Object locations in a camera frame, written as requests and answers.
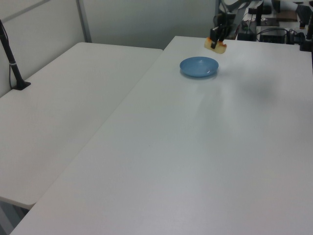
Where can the black electronics box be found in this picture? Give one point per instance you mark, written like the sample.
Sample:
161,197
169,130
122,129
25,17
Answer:
272,35

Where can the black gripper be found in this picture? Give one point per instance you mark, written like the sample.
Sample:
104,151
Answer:
222,20

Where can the black tripod leg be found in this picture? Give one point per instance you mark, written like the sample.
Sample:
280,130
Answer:
302,16

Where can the black camera stand pole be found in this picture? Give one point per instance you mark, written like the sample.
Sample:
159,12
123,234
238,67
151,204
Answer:
11,63

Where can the small black electronics unit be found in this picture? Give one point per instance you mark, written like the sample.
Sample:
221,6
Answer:
247,36

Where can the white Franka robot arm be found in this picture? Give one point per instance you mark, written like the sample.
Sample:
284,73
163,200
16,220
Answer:
240,5

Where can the grey partition frame post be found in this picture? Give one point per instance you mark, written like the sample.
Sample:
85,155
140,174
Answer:
84,22

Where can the brown board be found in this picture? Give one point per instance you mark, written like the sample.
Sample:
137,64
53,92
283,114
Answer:
286,16

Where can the black upright bracket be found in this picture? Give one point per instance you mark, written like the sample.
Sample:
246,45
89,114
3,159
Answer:
258,13

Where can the orange glazed bread roll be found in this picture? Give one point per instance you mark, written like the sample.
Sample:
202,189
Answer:
220,49

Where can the blue round plate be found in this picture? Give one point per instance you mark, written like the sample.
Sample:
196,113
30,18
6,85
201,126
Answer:
199,66

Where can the black clamp stand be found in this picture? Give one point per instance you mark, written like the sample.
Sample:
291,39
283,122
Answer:
307,39

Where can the white side table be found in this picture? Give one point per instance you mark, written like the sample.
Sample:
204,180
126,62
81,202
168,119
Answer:
61,110

